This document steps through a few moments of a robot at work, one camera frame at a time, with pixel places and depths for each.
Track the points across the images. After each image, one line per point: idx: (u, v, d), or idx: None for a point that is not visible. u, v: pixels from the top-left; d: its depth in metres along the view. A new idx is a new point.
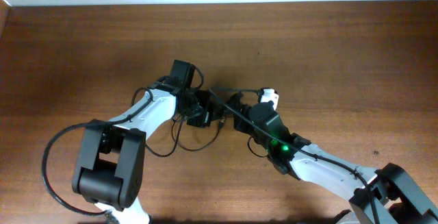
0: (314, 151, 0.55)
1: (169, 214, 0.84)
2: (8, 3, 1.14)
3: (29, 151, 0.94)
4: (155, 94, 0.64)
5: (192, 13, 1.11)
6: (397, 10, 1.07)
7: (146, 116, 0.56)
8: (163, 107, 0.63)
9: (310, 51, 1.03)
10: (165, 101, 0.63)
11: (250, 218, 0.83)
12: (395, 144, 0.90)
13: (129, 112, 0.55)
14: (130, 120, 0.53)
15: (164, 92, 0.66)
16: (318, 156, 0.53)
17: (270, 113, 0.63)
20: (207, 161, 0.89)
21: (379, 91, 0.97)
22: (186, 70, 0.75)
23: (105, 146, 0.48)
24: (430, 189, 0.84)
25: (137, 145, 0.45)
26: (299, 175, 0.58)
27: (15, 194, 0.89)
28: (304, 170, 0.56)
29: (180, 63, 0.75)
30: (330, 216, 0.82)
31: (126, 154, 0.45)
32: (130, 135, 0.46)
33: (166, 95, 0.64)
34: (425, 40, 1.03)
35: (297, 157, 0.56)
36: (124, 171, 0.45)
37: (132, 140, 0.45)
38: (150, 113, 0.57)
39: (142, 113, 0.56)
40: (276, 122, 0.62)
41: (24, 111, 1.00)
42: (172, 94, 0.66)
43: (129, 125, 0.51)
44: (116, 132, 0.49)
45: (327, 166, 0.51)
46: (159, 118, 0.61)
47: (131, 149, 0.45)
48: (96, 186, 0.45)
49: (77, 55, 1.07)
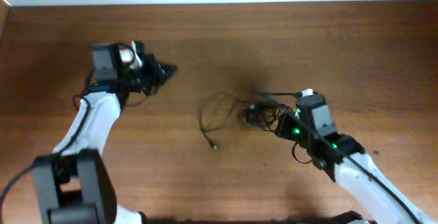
0: (368, 167, 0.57)
1: (169, 215, 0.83)
2: (8, 3, 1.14)
3: (26, 151, 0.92)
4: (91, 99, 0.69)
5: (192, 12, 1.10)
6: (395, 12, 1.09)
7: (92, 127, 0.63)
8: (105, 105, 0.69)
9: (310, 51, 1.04)
10: (106, 101, 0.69)
11: (250, 218, 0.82)
12: (395, 143, 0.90)
13: (70, 133, 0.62)
14: (76, 142, 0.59)
15: (102, 92, 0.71)
16: (373, 177, 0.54)
17: (319, 103, 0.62)
20: (207, 161, 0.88)
21: (378, 91, 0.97)
22: (109, 57, 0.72)
23: (61, 177, 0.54)
24: (429, 188, 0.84)
25: (92, 164, 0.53)
26: (337, 178, 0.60)
27: (10, 194, 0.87)
28: (350, 181, 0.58)
29: (98, 51, 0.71)
30: (331, 216, 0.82)
31: (88, 179, 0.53)
32: (82, 157, 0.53)
33: (105, 96, 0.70)
34: (423, 42, 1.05)
35: (348, 166, 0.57)
36: (92, 196, 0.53)
37: (86, 160, 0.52)
38: (94, 125, 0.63)
39: (83, 129, 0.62)
40: (321, 112, 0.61)
41: (20, 110, 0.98)
42: (111, 93, 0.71)
43: (76, 146, 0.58)
44: (66, 159, 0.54)
45: (382, 196, 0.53)
46: (105, 122, 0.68)
47: (88, 170, 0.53)
48: (70, 217, 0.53)
49: (76, 54, 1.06)
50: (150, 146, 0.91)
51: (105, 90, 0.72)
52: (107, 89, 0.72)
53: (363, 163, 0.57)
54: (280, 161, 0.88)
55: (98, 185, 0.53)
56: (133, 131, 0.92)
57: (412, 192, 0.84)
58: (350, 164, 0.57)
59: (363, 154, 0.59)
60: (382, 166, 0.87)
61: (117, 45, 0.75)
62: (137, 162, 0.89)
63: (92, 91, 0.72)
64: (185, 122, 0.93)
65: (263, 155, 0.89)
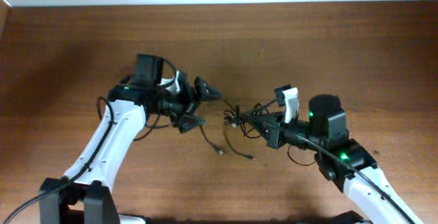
0: (380, 183, 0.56)
1: (169, 215, 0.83)
2: (8, 4, 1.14)
3: (25, 150, 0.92)
4: (119, 111, 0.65)
5: (192, 13, 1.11)
6: (395, 12, 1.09)
7: (108, 153, 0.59)
8: (129, 126, 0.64)
9: (309, 51, 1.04)
10: (128, 118, 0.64)
11: (250, 218, 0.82)
12: (394, 143, 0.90)
13: (86, 155, 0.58)
14: (89, 168, 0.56)
15: (128, 102, 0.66)
16: (386, 196, 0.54)
17: (334, 108, 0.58)
20: (207, 161, 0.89)
21: (378, 91, 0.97)
22: (151, 66, 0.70)
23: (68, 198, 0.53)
24: (430, 189, 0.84)
25: (98, 204, 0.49)
26: (343, 188, 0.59)
27: (8, 194, 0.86)
28: (357, 193, 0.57)
29: (144, 57, 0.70)
30: (331, 216, 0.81)
31: (92, 213, 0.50)
32: (90, 192, 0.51)
33: (130, 109, 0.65)
34: (422, 42, 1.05)
35: (359, 180, 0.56)
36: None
37: (94, 198, 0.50)
38: (112, 144, 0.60)
39: (100, 153, 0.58)
40: (337, 121, 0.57)
41: (20, 109, 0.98)
42: (137, 106, 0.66)
43: (89, 172, 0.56)
44: (75, 185, 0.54)
45: (391, 212, 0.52)
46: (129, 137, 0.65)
47: (94, 207, 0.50)
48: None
49: (76, 55, 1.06)
50: (150, 146, 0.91)
51: (134, 98, 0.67)
52: (137, 96, 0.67)
53: (376, 180, 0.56)
54: (280, 162, 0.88)
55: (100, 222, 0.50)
56: None
57: (413, 192, 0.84)
58: (363, 181, 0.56)
59: (375, 168, 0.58)
60: (382, 166, 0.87)
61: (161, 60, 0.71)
62: (137, 162, 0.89)
63: (122, 94, 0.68)
64: None
65: (263, 155, 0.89)
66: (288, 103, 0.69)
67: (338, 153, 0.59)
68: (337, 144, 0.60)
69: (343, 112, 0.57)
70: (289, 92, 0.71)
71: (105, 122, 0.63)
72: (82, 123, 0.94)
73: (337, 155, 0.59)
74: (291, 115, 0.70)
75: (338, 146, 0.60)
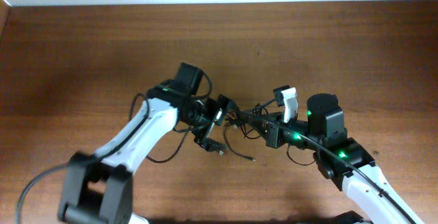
0: (378, 180, 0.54)
1: (169, 215, 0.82)
2: (8, 3, 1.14)
3: (25, 150, 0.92)
4: (153, 107, 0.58)
5: (192, 13, 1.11)
6: (395, 12, 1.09)
7: (137, 144, 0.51)
8: (161, 124, 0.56)
9: (310, 51, 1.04)
10: (162, 116, 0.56)
11: (250, 218, 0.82)
12: (395, 143, 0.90)
13: (116, 140, 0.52)
14: (118, 153, 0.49)
15: (164, 103, 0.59)
16: (384, 193, 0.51)
17: (332, 106, 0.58)
20: (207, 161, 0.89)
21: (378, 91, 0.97)
22: (194, 76, 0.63)
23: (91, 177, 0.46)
24: (430, 189, 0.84)
25: (120, 186, 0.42)
26: (343, 188, 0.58)
27: (9, 194, 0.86)
28: (354, 191, 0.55)
29: (187, 66, 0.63)
30: (331, 216, 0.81)
31: (113, 194, 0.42)
32: (116, 173, 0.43)
33: (165, 109, 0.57)
34: (422, 42, 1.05)
35: (356, 177, 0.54)
36: (109, 214, 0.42)
37: (118, 180, 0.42)
38: (142, 138, 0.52)
39: (131, 140, 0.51)
40: (336, 119, 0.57)
41: (20, 109, 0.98)
42: (172, 107, 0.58)
43: (116, 158, 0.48)
44: (102, 164, 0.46)
45: (389, 209, 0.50)
46: (158, 135, 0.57)
47: (117, 189, 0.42)
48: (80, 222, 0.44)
49: (76, 55, 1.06)
50: None
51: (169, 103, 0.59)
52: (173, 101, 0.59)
53: (374, 177, 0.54)
54: (280, 162, 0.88)
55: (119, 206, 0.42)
56: None
57: (413, 192, 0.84)
58: (361, 179, 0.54)
59: (373, 166, 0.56)
60: (382, 167, 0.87)
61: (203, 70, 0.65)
62: None
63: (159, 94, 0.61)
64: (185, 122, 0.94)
65: (263, 156, 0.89)
66: (287, 103, 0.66)
67: (337, 151, 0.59)
68: (335, 144, 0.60)
69: (341, 109, 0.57)
70: (287, 92, 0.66)
71: (139, 116, 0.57)
72: (82, 123, 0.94)
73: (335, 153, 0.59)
74: (289, 115, 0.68)
75: (336, 146, 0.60)
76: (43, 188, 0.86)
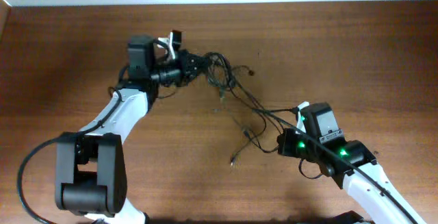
0: (379, 179, 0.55)
1: (169, 215, 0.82)
2: (8, 3, 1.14)
3: (25, 150, 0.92)
4: (124, 94, 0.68)
5: (192, 13, 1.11)
6: (394, 12, 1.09)
7: (118, 118, 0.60)
8: (134, 104, 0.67)
9: (310, 51, 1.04)
10: (135, 98, 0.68)
11: (250, 218, 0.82)
12: (394, 143, 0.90)
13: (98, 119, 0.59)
14: (102, 125, 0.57)
15: (132, 90, 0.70)
16: (385, 192, 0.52)
17: (323, 107, 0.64)
20: (207, 161, 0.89)
21: (378, 91, 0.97)
22: (144, 55, 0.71)
23: (81, 156, 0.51)
24: (430, 188, 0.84)
25: (112, 149, 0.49)
26: (342, 185, 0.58)
27: (9, 194, 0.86)
28: (356, 189, 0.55)
29: (134, 47, 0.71)
30: (331, 216, 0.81)
31: (106, 159, 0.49)
32: (104, 140, 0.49)
33: (135, 93, 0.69)
34: (421, 42, 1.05)
35: (356, 175, 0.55)
36: (106, 179, 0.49)
37: (108, 144, 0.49)
38: (122, 114, 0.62)
39: (112, 117, 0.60)
40: (326, 117, 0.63)
41: (20, 109, 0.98)
42: (141, 91, 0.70)
43: (101, 130, 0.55)
44: (89, 140, 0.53)
45: (391, 209, 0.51)
46: (131, 115, 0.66)
47: (109, 154, 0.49)
48: (81, 198, 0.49)
49: (76, 54, 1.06)
50: (150, 146, 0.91)
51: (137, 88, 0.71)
52: (139, 85, 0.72)
53: (375, 175, 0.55)
54: (280, 161, 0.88)
55: (113, 168, 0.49)
56: (133, 131, 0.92)
57: (413, 192, 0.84)
58: (361, 177, 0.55)
59: (374, 164, 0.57)
60: (383, 167, 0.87)
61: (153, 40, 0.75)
62: (137, 161, 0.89)
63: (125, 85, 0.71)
64: (185, 122, 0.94)
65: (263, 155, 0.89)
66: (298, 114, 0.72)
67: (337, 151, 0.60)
68: (333, 144, 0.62)
69: (330, 108, 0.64)
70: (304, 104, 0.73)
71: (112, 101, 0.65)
72: (82, 122, 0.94)
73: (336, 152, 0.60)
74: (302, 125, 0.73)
75: (335, 145, 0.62)
76: (43, 188, 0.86)
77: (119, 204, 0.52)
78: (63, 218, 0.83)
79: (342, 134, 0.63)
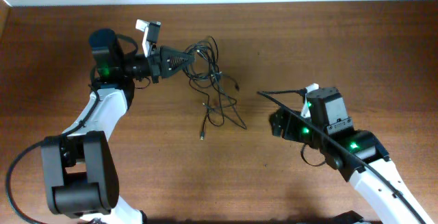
0: (391, 178, 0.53)
1: (169, 215, 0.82)
2: (8, 4, 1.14)
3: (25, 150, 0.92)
4: (101, 93, 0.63)
5: (192, 12, 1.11)
6: (394, 12, 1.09)
7: (99, 115, 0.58)
8: (116, 100, 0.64)
9: (310, 51, 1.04)
10: (116, 94, 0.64)
11: (250, 218, 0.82)
12: (395, 143, 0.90)
13: (79, 118, 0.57)
14: (83, 126, 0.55)
15: (109, 88, 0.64)
16: (399, 194, 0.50)
17: (332, 94, 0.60)
20: (207, 161, 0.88)
21: (378, 91, 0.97)
22: (109, 53, 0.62)
23: (68, 159, 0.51)
24: (430, 189, 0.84)
25: (98, 145, 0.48)
26: (350, 181, 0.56)
27: None
28: (365, 187, 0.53)
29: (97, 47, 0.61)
30: (331, 216, 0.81)
31: (92, 155, 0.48)
32: (88, 137, 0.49)
33: (113, 90, 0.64)
34: (422, 42, 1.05)
35: (369, 173, 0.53)
36: (96, 176, 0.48)
37: (93, 140, 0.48)
38: (103, 111, 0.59)
39: (92, 115, 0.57)
40: (336, 105, 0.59)
41: (20, 109, 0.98)
42: (118, 88, 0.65)
43: (83, 130, 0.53)
44: (73, 142, 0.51)
45: (404, 212, 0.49)
46: (115, 112, 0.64)
47: (95, 150, 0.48)
48: (74, 198, 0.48)
49: (76, 54, 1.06)
50: (150, 146, 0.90)
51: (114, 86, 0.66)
52: (117, 84, 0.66)
53: (387, 174, 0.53)
54: (280, 161, 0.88)
55: (102, 164, 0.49)
56: (133, 131, 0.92)
57: (413, 192, 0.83)
58: (372, 175, 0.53)
59: (387, 161, 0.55)
60: None
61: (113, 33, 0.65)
62: (137, 161, 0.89)
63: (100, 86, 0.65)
64: (185, 122, 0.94)
65: (263, 156, 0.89)
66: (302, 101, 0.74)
67: (346, 142, 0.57)
68: (341, 133, 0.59)
69: (340, 94, 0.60)
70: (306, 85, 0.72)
71: (90, 103, 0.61)
72: None
73: (345, 144, 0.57)
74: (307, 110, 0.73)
75: (342, 135, 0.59)
76: (43, 188, 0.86)
77: (113, 200, 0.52)
78: (63, 218, 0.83)
79: (352, 122, 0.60)
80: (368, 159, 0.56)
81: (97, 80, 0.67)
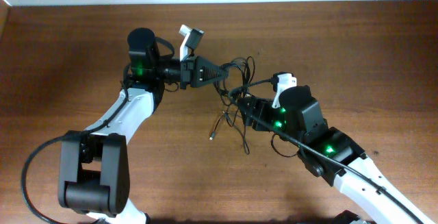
0: (371, 174, 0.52)
1: (169, 215, 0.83)
2: (8, 3, 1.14)
3: (27, 150, 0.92)
4: (131, 93, 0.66)
5: (191, 12, 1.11)
6: (394, 11, 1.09)
7: (124, 117, 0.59)
8: (142, 103, 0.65)
9: (309, 51, 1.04)
10: (142, 98, 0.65)
11: (250, 218, 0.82)
12: (395, 143, 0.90)
13: (105, 117, 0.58)
14: (107, 125, 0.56)
15: (140, 89, 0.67)
16: (381, 188, 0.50)
17: (308, 100, 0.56)
20: (207, 161, 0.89)
21: (378, 91, 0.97)
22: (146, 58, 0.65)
23: (85, 155, 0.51)
24: (430, 189, 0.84)
25: (117, 150, 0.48)
26: (334, 184, 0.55)
27: (11, 194, 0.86)
28: (348, 188, 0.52)
29: (135, 50, 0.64)
30: (331, 216, 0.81)
31: (110, 159, 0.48)
32: (109, 140, 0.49)
33: (142, 93, 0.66)
34: (422, 42, 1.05)
35: (348, 174, 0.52)
36: (109, 179, 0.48)
37: (112, 145, 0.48)
38: (127, 114, 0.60)
39: (118, 116, 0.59)
40: (313, 112, 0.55)
41: (20, 109, 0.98)
42: (148, 92, 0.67)
43: (107, 130, 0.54)
44: (94, 140, 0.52)
45: (389, 204, 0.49)
46: (139, 114, 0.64)
47: (112, 155, 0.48)
48: (83, 196, 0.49)
49: (76, 54, 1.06)
50: (150, 146, 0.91)
51: (145, 87, 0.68)
52: (147, 85, 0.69)
53: (367, 172, 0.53)
54: (280, 161, 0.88)
55: (118, 170, 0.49)
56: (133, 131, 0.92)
57: (413, 192, 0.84)
58: (354, 175, 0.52)
59: (364, 159, 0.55)
60: (383, 167, 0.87)
61: (154, 40, 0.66)
62: (137, 162, 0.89)
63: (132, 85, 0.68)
64: (185, 123, 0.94)
65: (263, 157, 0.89)
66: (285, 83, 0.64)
67: (323, 146, 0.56)
68: (317, 135, 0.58)
69: (315, 101, 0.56)
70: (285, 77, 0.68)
71: (119, 101, 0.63)
72: (82, 122, 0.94)
73: (321, 148, 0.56)
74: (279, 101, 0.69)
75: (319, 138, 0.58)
76: (44, 188, 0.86)
77: (122, 205, 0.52)
78: (63, 218, 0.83)
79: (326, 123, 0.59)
80: (347, 160, 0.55)
81: (131, 78, 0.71)
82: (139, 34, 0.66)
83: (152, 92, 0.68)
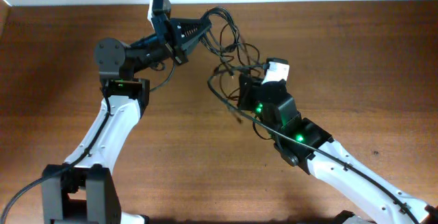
0: (339, 156, 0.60)
1: (169, 215, 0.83)
2: (8, 3, 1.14)
3: (27, 151, 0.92)
4: (113, 104, 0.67)
5: (192, 13, 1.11)
6: (394, 12, 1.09)
7: (107, 140, 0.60)
8: (125, 115, 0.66)
9: (309, 51, 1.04)
10: (125, 109, 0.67)
11: (250, 218, 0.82)
12: (395, 144, 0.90)
13: (87, 140, 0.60)
14: (89, 154, 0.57)
15: (124, 98, 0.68)
16: (348, 166, 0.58)
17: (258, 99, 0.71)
20: (207, 160, 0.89)
21: (378, 92, 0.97)
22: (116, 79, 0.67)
23: (69, 187, 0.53)
24: (430, 189, 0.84)
25: (100, 183, 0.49)
26: (310, 171, 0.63)
27: (11, 194, 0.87)
28: (321, 172, 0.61)
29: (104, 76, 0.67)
30: (330, 216, 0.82)
31: (94, 194, 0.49)
32: (92, 175, 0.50)
33: (125, 103, 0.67)
34: (421, 42, 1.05)
35: (316, 157, 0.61)
36: (96, 214, 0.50)
37: (96, 179, 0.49)
38: (110, 135, 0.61)
39: (99, 140, 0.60)
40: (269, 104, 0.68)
41: (20, 109, 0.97)
42: (133, 100, 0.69)
43: (88, 161, 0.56)
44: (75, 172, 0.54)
45: (357, 179, 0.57)
46: (124, 126, 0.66)
47: (96, 190, 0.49)
48: None
49: (76, 54, 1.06)
50: (150, 146, 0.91)
51: (129, 94, 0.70)
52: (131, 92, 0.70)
53: (335, 153, 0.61)
54: (280, 161, 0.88)
55: (105, 203, 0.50)
56: (133, 131, 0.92)
57: (413, 192, 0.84)
58: (323, 159, 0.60)
59: (331, 142, 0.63)
60: (382, 166, 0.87)
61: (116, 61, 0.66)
62: (137, 162, 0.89)
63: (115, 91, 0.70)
64: (185, 123, 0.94)
65: (263, 156, 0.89)
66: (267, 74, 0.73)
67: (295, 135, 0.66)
68: (292, 127, 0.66)
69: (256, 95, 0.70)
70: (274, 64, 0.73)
71: (101, 113, 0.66)
72: (82, 122, 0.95)
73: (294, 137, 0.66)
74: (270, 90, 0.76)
75: (293, 129, 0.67)
76: None
77: None
78: None
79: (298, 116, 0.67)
80: (317, 144, 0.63)
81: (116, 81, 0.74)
82: (107, 48, 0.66)
83: (137, 98, 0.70)
